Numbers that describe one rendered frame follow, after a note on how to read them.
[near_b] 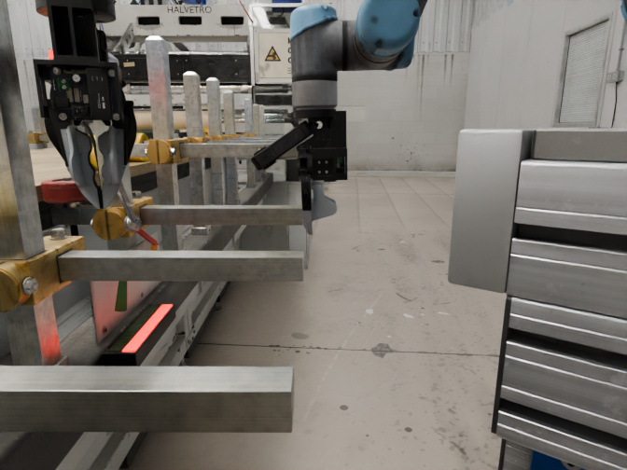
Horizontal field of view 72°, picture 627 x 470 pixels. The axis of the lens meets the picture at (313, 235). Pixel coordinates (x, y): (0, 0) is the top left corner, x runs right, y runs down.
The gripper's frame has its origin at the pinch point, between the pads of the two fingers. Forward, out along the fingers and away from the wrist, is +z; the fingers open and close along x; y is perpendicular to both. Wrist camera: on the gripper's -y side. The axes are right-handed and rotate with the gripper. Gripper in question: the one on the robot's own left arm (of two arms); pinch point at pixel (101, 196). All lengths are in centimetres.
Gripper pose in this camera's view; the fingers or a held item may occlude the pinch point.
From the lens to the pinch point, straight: 56.1
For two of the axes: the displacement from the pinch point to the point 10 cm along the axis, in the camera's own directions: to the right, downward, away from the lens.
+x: 9.4, -0.8, 3.3
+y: 3.4, 2.2, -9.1
